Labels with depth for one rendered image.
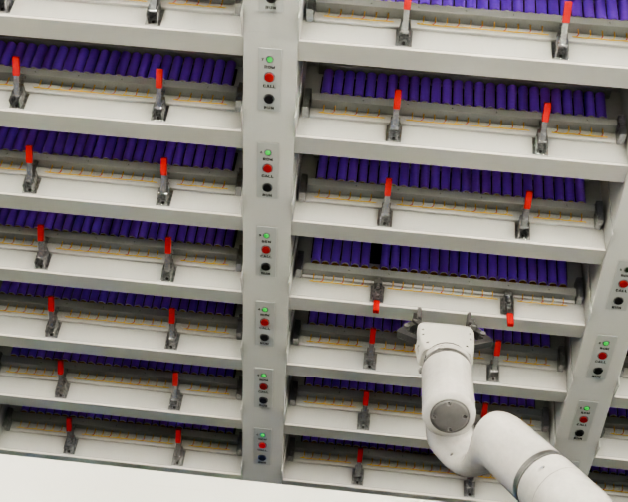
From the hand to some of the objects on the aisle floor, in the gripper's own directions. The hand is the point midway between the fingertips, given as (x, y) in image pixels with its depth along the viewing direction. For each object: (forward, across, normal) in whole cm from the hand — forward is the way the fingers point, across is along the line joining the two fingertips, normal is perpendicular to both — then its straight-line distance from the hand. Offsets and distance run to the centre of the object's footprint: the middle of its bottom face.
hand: (443, 319), depth 186 cm
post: (+48, -36, +97) cm, 114 cm away
